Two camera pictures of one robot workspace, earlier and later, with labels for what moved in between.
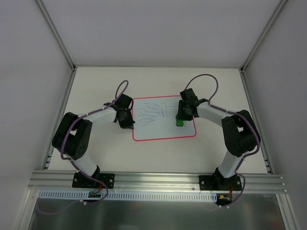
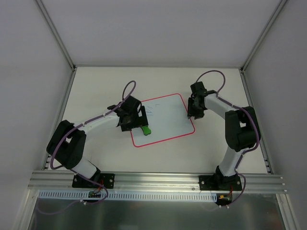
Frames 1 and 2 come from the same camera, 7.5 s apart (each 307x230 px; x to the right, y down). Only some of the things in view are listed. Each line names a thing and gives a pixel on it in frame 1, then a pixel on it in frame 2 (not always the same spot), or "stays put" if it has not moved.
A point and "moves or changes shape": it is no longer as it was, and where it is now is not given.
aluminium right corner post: x=279 y=7 stays put
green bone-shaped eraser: x=179 y=122 to x=146 y=130
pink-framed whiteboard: x=155 y=118 moves or changes shape
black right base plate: x=219 y=183 stays put
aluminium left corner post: x=53 y=29 stays put
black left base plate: x=80 y=181 stays put
